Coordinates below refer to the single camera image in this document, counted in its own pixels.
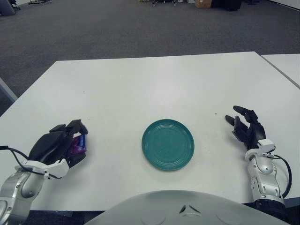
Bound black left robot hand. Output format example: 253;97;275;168
28;119;89;168

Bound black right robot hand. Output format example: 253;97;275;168
225;105;267;150

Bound blue purple gum pack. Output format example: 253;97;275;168
67;133;88;156

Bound teal round plate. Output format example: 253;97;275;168
141;119;195;173

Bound grey desk panel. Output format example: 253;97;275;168
0;77;18;103

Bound grey robot torso shell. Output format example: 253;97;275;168
84;189;291;225

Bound black cabinet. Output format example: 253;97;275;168
210;0;242;11

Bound brown cardboard box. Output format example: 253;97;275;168
195;0;213;8

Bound black office chair bases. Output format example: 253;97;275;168
152;0;179;7

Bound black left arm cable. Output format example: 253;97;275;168
0;145;45;175

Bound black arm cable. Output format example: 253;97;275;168
0;145;45;175
269;154;293;199

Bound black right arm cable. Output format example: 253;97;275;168
269;154;293;199

